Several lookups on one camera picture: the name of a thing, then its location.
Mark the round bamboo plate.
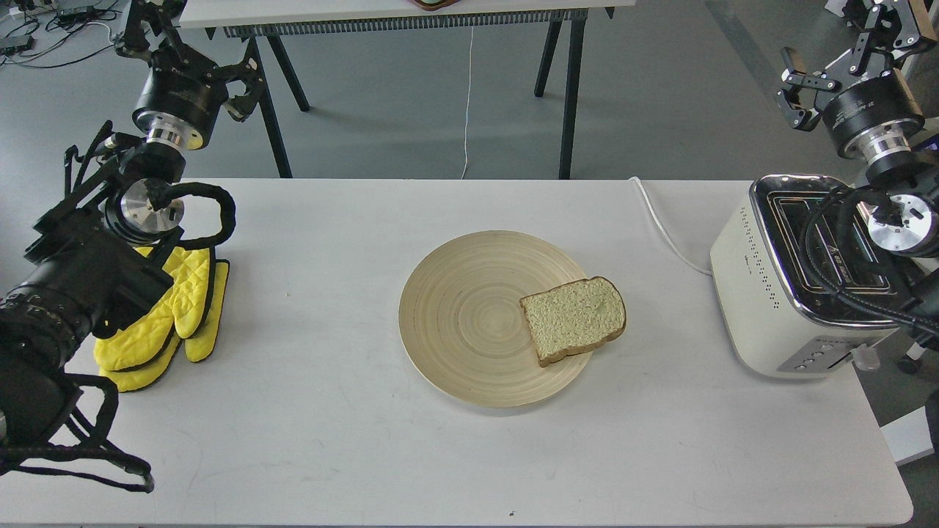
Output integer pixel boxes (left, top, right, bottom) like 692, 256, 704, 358
397, 230, 591, 408

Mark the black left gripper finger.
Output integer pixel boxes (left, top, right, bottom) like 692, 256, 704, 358
224, 62, 267, 122

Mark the lower yellow oven mitt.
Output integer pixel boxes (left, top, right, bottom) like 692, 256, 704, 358
98, 255, 230, 393

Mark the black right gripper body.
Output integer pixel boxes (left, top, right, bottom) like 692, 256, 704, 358
818, 1, 937, 161

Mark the floor cables and power strip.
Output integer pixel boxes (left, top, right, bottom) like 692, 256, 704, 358
0, 0, 127, 70

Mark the cream and chrome toaster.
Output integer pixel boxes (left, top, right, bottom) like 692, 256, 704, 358
710, 175, 901, 380

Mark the yellow oven mitt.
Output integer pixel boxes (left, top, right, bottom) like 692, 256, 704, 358
93, 247, 216, 373
98, 255, 230, 393

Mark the white toaster power cable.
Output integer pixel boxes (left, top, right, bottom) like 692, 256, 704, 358
629, 176, 714, 278

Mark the upper yellow oven mitt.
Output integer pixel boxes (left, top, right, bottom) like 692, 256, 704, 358
93, 247, 216, 373

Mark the background white table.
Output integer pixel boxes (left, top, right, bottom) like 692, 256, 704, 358
179, 1, 636, 180

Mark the slice of bread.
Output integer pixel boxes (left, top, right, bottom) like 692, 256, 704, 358
519, 276, 627, 368

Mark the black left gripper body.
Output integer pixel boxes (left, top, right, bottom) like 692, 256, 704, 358
114, 1, 247, 150

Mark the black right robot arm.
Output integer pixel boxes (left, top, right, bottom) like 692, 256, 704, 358
775, 1, 937, 351

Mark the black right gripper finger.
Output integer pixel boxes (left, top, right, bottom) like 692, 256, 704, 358
777, 47, 841, 131

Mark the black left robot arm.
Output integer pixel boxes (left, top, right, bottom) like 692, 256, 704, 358
1, 1, 266, 494

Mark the white hanging cable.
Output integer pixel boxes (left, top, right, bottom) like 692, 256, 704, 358
460, 26, 475, 180

